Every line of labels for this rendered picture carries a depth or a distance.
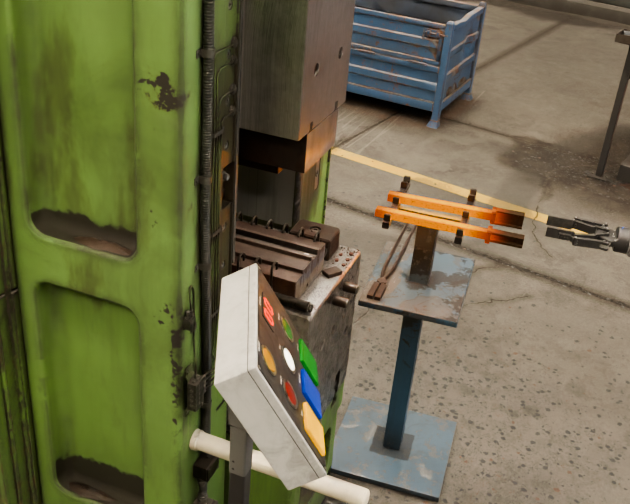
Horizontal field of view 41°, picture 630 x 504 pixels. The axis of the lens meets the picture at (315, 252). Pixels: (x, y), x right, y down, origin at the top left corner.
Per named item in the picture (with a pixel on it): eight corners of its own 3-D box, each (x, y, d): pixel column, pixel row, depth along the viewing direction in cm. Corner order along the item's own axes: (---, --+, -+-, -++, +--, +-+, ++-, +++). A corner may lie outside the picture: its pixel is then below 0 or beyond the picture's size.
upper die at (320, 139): (335, 144, 207) (338, 107, 202) (304, 173, 190) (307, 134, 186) (184, 110, 219) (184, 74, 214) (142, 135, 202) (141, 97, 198)
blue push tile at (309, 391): (320, 393, 169) (304, 367, 165) (322, 419, 163) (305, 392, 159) (312, 397, 170) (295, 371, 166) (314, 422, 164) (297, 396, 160)
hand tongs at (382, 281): (410, 214, 302) (410, 212, 302) (421, 217, 301) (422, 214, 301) (366, 297, 252) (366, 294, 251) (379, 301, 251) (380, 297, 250)
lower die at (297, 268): (323, 268, 224) (325, 240, 220) (294, 304, 208) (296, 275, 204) (184, 230, 236) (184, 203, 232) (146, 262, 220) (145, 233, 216)
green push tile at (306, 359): (317, 363, 178) (301, 338, 175) (319, 385, 171) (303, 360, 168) (309, 366, 178) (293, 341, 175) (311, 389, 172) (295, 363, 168)
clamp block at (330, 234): (338, 248, 234) (341, 227, 231) (328, 262, 227) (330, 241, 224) (299, 238, 238) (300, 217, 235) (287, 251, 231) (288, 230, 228)
